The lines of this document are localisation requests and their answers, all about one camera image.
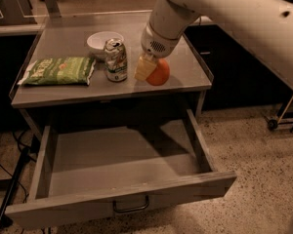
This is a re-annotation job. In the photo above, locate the green chip bag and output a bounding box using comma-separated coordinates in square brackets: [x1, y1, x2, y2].
[18, 57, 96, 86]

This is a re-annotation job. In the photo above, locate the black drawer handle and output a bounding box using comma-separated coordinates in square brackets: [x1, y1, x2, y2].
[112, 195, 149, 214]

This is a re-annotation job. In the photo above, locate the black floor cable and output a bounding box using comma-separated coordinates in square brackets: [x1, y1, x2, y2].
[0, 129, 40, 204]

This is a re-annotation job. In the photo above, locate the orange fruit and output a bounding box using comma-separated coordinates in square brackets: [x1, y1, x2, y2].
[146, 58, 170, 86]

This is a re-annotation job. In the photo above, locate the grey open drawer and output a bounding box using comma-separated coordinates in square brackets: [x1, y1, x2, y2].
[6, 109, 236, 229]

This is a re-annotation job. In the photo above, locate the white ceramic bowl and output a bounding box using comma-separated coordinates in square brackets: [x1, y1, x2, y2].
[87, 31, 124, 60]

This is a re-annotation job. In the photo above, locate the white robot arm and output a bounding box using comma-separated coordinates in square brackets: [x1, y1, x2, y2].
[135, 0, 293, 91]

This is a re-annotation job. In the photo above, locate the green white soda can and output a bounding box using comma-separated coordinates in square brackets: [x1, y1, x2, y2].
[104, 38, 127, 82]

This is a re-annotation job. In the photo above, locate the black wheeled cart base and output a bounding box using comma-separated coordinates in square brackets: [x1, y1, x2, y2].
[266, 95, 293, 132]

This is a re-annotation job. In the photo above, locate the grey cabinet counter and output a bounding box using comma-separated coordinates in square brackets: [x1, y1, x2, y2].
[12, 11, 213, 112]

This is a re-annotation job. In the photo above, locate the black stand leg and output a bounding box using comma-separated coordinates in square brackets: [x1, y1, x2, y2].
[0, 147, 29, 229]

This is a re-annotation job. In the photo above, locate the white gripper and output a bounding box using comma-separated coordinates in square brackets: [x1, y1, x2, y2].
[135, 23, 179, 81]

